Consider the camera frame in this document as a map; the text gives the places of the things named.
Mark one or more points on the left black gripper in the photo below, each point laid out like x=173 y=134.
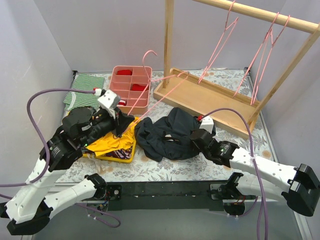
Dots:
x=119 y=122

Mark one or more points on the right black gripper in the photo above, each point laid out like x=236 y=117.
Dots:
x=198 y=136

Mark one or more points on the dark navy shorts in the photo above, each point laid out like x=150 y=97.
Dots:
x=168 y=137

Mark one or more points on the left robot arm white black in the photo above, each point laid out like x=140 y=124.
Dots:
x=31 y=209

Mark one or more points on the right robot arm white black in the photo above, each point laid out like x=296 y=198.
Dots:
x=298 y=186

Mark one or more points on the red white sock lower compartment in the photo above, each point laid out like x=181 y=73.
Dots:
x=122 y=103

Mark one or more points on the yellow garment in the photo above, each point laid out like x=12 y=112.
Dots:
x=110 y=143

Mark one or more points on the yellow plastic tray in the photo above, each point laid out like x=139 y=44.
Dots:
x=89 y=154

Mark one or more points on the patterned dark garment in tray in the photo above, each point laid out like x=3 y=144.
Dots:
x=123 y=154

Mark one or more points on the red sock middle compartment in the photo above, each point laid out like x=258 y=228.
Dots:
x=139 y=88

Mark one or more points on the pink compartment organizer tray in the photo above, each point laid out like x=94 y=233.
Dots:
x=121 y=85

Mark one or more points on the wooden clothes rack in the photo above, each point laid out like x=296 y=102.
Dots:
x=229 y=90

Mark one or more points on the red sock upper compartment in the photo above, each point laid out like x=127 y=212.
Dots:
x=124 y=72

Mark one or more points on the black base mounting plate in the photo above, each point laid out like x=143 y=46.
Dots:
x=220 y=195

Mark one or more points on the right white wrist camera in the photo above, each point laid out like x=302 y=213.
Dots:
x=207 y=123

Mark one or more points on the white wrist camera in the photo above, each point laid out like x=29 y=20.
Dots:
x=207 y=123
x=108 y=101

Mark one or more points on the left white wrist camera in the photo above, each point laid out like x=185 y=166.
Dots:
x=108 y=101

